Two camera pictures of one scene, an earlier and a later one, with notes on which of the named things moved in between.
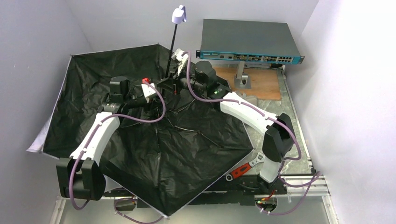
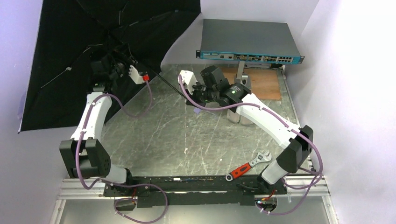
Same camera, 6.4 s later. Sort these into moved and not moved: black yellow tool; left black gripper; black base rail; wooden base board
Moved: left black gripper
Not moved: wooden base board; black yellow tool; black base rail
